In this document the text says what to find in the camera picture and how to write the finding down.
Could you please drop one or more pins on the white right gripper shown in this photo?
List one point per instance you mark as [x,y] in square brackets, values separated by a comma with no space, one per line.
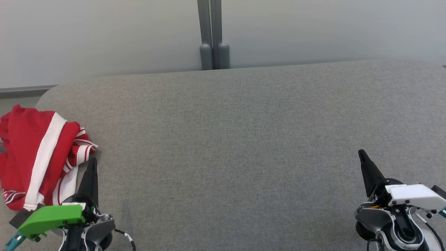
[414,195]

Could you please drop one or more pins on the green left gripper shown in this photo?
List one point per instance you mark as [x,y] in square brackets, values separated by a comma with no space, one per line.
[48,218]

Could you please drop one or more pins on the red white jersey pile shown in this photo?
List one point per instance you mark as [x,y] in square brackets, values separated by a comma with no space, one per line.
[21,146]

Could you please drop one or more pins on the grey fabric sofa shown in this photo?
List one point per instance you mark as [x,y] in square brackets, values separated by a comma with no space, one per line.
[226,157]

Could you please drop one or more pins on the grey wall base rail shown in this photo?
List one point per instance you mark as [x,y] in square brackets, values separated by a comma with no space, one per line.
[21,91]

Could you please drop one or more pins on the grey metal partition post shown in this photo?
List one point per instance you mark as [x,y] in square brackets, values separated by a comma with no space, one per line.
[205,35]
[223,52]

